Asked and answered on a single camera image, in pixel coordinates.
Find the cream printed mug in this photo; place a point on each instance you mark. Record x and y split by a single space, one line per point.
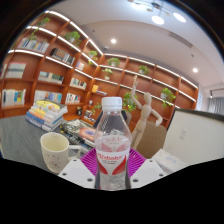
53 153

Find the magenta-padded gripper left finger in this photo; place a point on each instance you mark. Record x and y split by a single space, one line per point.
76 171

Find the white partition with dark top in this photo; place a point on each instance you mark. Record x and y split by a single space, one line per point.
200 140

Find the ceiling air vent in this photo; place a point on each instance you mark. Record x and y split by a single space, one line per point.
181 39

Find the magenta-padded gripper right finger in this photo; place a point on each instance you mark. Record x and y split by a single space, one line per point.
146 171

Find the wooden shelf unit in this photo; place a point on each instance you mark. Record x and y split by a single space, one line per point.
50 60

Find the white wall socket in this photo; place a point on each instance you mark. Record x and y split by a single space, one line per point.
183 134

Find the wooden artist mannequin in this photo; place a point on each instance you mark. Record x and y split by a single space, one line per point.
144 110

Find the branched ceiling lamp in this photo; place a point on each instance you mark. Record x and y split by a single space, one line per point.
157 19

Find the pile of magazines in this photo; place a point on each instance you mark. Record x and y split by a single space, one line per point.
78 133

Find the round recessed ceiling light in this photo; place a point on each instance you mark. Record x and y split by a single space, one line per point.
113 40
195 70

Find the tan chair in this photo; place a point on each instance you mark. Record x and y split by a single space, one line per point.
152 140

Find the stack of colourful books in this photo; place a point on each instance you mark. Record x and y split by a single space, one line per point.
45 115

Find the clear water bottle red label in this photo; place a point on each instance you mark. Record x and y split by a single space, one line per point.
112 156

